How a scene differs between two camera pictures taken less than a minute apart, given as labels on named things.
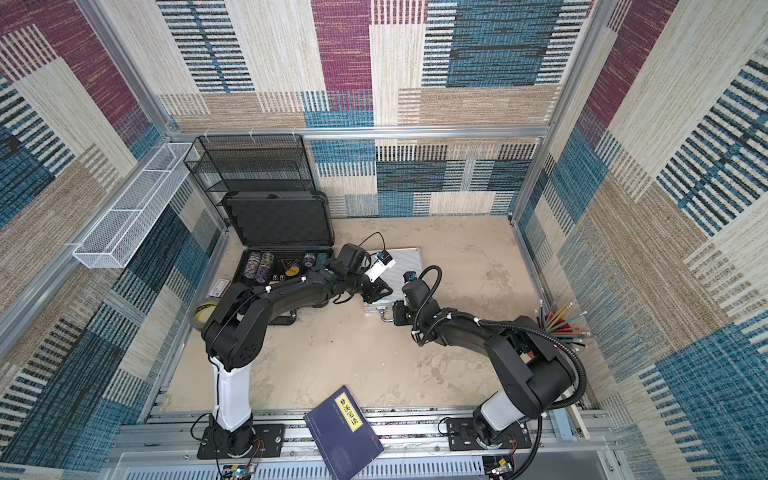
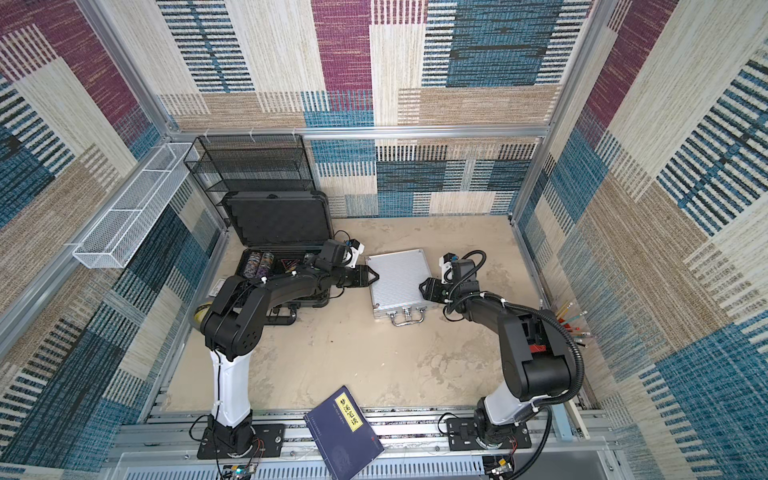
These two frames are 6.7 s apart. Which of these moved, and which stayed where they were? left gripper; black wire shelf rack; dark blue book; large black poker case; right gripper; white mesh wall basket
Moved: right gripper; left gripper
Stayed: dark blue book; black wire shelf rack; white mesh wall basket; large black poker case
